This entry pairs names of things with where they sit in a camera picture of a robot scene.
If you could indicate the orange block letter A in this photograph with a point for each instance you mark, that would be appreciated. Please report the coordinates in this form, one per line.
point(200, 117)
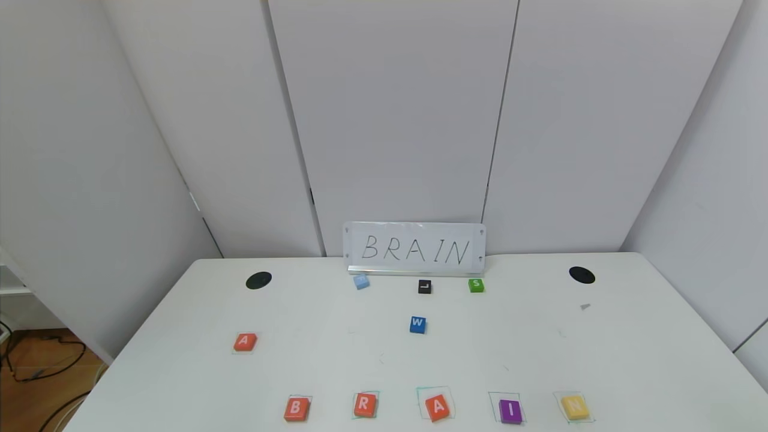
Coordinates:
point(245, 342)
point(437, 408)

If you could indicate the orange block letter R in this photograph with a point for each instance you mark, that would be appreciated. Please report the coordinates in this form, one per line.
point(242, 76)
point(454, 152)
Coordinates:
point(365, 405)

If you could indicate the yellow letter block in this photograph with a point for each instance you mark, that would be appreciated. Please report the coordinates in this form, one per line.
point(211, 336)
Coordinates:
point(575, 407)

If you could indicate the white BRAIN sign board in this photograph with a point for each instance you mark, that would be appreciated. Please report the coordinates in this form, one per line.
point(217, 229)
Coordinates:
point(414, 248)

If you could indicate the light blue letter block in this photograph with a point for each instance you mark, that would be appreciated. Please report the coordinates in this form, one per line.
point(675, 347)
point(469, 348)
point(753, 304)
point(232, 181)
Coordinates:
point(361, 281)

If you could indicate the black block letter L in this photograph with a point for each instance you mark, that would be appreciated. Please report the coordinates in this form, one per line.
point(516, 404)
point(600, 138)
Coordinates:
point(425, 287)

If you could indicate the blue block letter W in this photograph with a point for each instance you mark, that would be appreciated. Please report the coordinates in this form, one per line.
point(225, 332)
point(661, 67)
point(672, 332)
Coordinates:
point(418, 325)

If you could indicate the green block letter S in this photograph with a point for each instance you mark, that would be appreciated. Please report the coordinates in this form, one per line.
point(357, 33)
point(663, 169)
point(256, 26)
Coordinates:
point(476, 285)

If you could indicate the black table grommet hole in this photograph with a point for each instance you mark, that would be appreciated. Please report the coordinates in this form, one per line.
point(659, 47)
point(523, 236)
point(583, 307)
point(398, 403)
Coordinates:
point(258, 280)
point(582, 275)

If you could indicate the orange block letter B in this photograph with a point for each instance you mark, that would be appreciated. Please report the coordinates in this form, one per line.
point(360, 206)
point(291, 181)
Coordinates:
point(296, 409)

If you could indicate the purple block letter I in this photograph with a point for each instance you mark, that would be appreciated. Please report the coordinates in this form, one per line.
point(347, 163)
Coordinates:
point(510, 411)

